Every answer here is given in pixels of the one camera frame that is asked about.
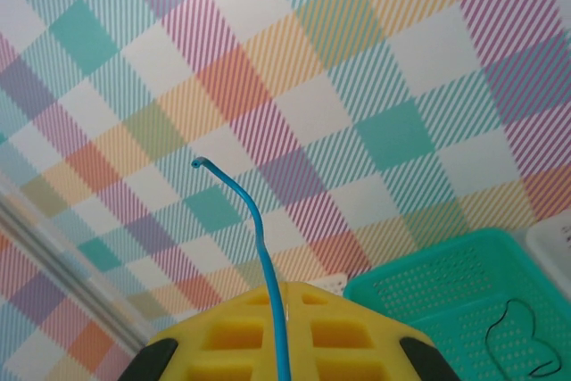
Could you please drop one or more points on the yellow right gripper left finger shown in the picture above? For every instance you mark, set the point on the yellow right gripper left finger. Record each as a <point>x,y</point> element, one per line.
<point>192,336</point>

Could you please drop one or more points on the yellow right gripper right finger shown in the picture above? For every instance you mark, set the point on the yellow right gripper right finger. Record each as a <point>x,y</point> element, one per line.
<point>383,336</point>

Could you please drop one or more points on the white plastic basket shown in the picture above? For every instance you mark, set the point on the white plastic basket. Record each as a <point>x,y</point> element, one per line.
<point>332,284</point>

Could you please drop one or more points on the teal plastic basket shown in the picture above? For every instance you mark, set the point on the teal plastic basket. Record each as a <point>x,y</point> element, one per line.
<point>446,292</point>

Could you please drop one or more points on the translucent plastic basket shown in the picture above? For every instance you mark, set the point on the translucent plastic basket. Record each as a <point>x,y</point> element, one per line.
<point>551,238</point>

